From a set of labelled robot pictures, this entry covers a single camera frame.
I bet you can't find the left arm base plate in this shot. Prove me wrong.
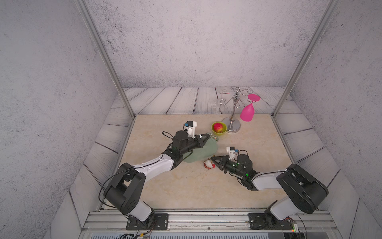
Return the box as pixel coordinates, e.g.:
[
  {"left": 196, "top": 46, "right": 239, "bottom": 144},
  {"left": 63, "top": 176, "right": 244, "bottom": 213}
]
[{"left": 126, "top": 211, "right": 169, "bottom": 231}]

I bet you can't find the aluminium front rail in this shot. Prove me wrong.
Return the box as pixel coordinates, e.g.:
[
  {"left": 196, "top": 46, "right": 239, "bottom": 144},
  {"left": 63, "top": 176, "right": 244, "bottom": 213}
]
[{"left": 80, "top": 209, "right": 342, "bottom": 239}]

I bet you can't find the aluminium frame post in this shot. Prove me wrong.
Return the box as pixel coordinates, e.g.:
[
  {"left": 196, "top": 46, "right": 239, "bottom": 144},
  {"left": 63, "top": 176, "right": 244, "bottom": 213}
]
[
  {"left": 272, "top": 0, "right": 340, "bottom": 119},
  {"left": 75, "top": 0, "right": 136, "bottom": 119}
]

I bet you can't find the right aluminium frame post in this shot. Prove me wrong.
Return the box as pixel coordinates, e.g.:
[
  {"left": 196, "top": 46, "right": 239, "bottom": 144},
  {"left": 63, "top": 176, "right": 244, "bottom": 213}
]
[{"left": 272, "top": 0, "right": 340, "bottom": 119}]

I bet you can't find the pink wine glass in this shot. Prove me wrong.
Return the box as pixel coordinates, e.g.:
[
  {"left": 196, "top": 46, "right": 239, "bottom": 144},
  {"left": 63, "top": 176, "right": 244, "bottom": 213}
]
[{"left": 240, "top": 94, "right": 261, "bottom": 122}]

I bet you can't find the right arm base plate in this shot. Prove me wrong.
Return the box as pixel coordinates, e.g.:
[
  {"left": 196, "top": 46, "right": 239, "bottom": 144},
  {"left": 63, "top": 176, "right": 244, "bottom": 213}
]
[{"left": 248, "top": 201, "right": 294, "bottom": 230}]

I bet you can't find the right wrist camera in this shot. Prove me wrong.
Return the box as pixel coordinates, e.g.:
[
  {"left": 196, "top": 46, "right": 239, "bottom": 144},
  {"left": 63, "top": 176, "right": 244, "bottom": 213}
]
[{"left": 226, "top": 146, "right": 238, "bottom": 160}]

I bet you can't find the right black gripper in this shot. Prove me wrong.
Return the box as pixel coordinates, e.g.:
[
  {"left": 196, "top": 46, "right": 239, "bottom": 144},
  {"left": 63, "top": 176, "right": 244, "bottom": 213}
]
[{"left": 211, "top": 156, "right": 246, "bottom": 180}]

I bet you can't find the green corduroy bag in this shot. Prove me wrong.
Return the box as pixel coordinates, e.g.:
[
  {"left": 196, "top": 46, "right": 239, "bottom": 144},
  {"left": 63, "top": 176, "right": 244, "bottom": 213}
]
[{"left": 183, "top": 135, "right": 218, "bottom": 163}]

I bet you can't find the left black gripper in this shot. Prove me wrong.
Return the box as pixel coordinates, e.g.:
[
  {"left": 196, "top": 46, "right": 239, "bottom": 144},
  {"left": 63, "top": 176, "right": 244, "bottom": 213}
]
[{"left": 178, "top": 134, "right": 210, "bottom": 157}]

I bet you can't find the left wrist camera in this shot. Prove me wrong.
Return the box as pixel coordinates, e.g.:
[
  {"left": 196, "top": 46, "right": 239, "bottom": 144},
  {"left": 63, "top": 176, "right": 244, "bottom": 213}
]
[{"left": 184, "top": 120, "right": 197, "bottom": 138}]

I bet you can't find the silver glass rack stand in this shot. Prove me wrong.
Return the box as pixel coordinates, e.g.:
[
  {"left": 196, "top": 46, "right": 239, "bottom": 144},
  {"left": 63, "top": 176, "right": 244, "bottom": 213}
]
[{"left": 217, "top": 87, "right": 253, "bottom": 133}]

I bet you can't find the red apple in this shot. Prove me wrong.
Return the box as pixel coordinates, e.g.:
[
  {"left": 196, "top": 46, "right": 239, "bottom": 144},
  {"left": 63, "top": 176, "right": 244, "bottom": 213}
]
[{"left": 212, "top": 122, "right": 224, "bottom": 133}]

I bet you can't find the white red doll keychain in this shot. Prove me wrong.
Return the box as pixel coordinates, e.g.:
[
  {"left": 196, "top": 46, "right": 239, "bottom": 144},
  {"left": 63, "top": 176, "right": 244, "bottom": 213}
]
[{"left": 204, "top": 159, "right": 216, "bottom": 169}]

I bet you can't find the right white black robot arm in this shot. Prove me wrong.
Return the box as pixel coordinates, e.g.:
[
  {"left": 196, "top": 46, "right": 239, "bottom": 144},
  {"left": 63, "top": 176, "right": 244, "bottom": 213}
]
[{"left": 210, "top": 154, "right": 329, "bottom": 224}]

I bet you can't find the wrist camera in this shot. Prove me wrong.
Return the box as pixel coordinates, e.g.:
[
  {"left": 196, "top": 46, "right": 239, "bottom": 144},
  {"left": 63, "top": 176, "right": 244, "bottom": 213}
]
[
  {"left": 184, "top": 120, "right": 197, "bottom": 138},
  {"left": 226, "top": 146, "right": 238, "bottom": 160}
]

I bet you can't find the green bowl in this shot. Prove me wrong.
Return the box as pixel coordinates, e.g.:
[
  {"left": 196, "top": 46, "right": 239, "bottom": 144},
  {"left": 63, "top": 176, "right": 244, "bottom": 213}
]
[{"left": 211, "top": 121, "right": 227, "bottom": 136}]

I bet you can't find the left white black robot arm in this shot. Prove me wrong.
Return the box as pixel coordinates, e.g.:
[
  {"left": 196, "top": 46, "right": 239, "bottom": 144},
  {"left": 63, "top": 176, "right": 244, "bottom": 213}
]
[{"left": 103, "top": 130, "right": 210, "bottom": 227}]

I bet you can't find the left aluminium frame post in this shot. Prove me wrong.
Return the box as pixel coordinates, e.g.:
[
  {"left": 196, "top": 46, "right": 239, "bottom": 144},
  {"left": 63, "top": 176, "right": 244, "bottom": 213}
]
[{"left": 75, "top": 0, "right": 136, "bottom": 119}]

